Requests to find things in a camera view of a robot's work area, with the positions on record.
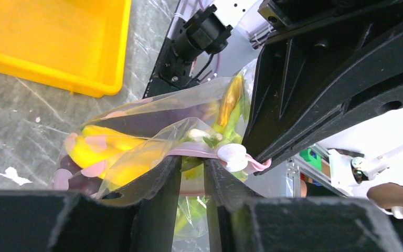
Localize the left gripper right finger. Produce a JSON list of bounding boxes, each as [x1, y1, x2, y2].
[[204, 159, 403, 251]]

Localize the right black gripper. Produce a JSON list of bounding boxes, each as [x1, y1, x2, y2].
[[242, 1, 403, 164]]

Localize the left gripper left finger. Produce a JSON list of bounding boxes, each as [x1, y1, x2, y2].
[[0, 156, 182, 251]]

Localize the yellow toy bananas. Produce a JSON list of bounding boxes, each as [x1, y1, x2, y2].
[[64, 75, 246, 188]]

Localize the clear zip top bag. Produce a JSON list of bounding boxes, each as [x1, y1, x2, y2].
[[52, 59, 273, 243]]

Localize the purple toy eggplant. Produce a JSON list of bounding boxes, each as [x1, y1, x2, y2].
[[52, 101, 218, 195]]

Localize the yellow plastic tray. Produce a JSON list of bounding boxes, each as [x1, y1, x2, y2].
[[0, 0, 131, 98]]

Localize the white device in background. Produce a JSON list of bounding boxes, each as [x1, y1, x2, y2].
[[328, 144, 403, 196]]

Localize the aluminium frame rail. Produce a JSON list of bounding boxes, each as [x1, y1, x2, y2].
[[286, 144, 351, 197]]

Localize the black camera on base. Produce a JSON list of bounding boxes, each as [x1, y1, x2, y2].
[[158, 4, 234, 84]]

